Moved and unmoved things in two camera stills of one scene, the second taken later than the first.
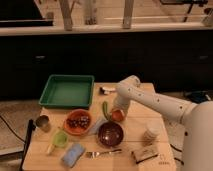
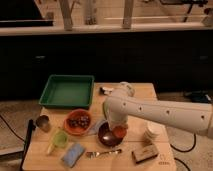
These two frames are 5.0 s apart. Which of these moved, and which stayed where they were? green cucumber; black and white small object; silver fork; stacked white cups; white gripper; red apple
Moved: red apple; white gripper
Stayed: black and white small object; silver fork; green cucumber; stacked white cups
